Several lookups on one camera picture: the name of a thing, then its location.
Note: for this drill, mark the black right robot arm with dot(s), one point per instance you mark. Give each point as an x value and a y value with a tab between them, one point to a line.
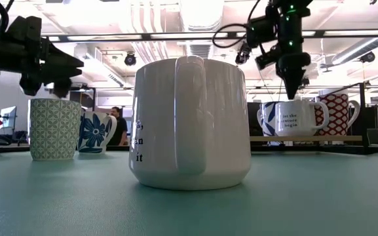
290	26

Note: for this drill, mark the white mug blue flower print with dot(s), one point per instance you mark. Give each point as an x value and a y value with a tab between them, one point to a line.
93	132

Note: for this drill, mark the green table mat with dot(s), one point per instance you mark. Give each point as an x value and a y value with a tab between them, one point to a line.
77	203

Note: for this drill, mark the silver ventilation duct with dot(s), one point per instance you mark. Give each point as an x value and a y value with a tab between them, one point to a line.
201	19

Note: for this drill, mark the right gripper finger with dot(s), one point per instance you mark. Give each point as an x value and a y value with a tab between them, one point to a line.
291	85

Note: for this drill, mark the black metal shelf frame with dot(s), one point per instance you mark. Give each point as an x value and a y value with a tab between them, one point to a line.
363	114

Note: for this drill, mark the green lattice pattern mug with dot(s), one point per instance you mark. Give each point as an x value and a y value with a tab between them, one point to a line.
54	131

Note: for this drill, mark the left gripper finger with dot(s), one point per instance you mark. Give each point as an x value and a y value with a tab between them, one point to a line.
62	74
61	59

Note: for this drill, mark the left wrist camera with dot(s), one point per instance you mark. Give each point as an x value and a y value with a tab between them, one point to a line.
25	29

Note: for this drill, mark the wooden shelf board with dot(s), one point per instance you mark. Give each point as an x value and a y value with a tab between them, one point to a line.
306	138

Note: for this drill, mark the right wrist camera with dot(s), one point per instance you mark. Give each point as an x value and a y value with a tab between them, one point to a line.
268	59

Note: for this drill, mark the white computer monitor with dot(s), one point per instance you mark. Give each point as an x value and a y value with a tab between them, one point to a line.
9	117

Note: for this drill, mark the white mug blue leaf print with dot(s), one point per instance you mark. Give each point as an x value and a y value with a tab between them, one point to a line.
266	119

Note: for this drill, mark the person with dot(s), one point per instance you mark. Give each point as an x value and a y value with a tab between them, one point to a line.
120	128

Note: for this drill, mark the black ceiling spotlight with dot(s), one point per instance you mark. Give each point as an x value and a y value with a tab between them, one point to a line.
130	59
367	57
242	55

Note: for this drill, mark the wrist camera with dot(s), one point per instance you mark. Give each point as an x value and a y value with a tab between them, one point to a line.
25	29
268	59

